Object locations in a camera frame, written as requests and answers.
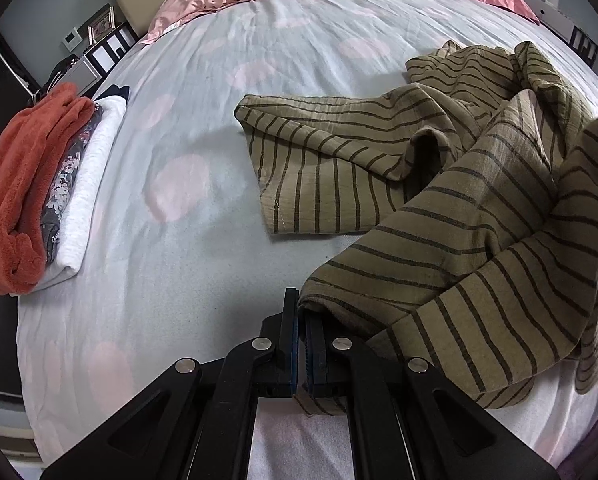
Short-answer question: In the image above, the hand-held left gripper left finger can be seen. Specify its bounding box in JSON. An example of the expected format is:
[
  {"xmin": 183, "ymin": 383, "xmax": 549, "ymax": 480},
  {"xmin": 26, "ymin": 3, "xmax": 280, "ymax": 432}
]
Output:
[{"xmin": 39, "ymin": 287, "xmax": 300, "ymax": 480}]

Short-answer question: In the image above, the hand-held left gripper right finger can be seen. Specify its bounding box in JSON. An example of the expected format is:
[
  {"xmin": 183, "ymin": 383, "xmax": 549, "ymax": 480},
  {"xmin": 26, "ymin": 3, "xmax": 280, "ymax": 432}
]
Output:
[{"xmin": 301, "ymin": 310, "xmax": 562, "ymax": 480}]

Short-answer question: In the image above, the olive striped shirt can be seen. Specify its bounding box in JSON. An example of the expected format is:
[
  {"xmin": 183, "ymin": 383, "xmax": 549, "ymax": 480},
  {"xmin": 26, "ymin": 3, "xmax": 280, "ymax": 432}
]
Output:
[{"xmin": 235, "ymin": 40, "xmax": 598, "ymax": 417}]

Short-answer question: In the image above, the white folded garment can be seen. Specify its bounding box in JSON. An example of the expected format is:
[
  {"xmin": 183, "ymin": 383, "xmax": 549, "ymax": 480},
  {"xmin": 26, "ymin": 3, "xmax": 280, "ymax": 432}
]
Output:
[{"xmin": 39, "ymin": 96, "xmax": 128, "ymax": 288}]

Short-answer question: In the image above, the dark floral folded garment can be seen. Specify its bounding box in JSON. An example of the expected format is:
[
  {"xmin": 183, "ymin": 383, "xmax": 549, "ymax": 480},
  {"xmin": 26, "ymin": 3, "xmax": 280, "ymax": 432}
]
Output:
[{"xmin": 41, "ymin": 105, "xmax": 104, "ymax": 266}]

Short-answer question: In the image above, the navy folded garment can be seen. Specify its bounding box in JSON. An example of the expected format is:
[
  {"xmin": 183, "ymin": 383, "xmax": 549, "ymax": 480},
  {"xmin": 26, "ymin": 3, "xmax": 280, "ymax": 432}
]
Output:
[{"xmin": 96, "ymin": 85, "xmax": 131, "ymax": 103}]

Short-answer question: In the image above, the orange fleece folded garment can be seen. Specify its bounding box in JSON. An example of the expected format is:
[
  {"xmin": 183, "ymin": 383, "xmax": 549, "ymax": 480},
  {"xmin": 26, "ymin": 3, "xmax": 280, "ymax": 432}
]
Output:
[{"xmin": 0, "ymin": 82, "xmax": 97, "ymax": 296}]

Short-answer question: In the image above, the white black nightstand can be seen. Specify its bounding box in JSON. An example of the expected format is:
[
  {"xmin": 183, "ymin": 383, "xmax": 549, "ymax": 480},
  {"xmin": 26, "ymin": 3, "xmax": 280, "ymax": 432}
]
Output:
[
  {"xmin": 49, "ymin": 22, "xmax": 140, "ymax": 96},
  {"xmin": 521, "ymin": 0, "xmax": 598, "ymax": 66}
]

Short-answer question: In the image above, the dark wardrobe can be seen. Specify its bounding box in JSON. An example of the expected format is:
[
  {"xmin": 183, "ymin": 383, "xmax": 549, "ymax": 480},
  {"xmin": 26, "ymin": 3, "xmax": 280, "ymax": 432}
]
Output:
[{"xmin": 0, "ymin": 25, "xmax": 44, "ymax": 401}]

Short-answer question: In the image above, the photo frame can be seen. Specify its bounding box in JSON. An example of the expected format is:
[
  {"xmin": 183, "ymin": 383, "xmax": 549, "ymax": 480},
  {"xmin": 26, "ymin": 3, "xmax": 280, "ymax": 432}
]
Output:
[{"xmin": 88, "ymin": 4, "xmax": 116, "ymax": 43}]

